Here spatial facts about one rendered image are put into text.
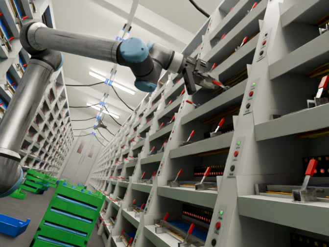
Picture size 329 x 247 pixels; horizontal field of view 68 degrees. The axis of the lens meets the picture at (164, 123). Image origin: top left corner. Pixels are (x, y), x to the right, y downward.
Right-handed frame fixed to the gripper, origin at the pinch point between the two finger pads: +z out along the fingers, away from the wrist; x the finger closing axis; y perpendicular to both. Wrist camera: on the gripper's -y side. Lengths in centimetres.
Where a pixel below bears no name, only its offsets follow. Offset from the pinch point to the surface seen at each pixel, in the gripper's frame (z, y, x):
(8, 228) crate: -70, -95, 89
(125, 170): -1, -34, 173
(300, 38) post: 8.2, 7.7, -36.9
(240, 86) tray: -1.7, -9.6, -22.4
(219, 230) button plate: -4, -58, -33
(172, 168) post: 1.1, -36.6, 33.5
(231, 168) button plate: -4, -41, -32
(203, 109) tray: -1.5, -10.1, 5.6
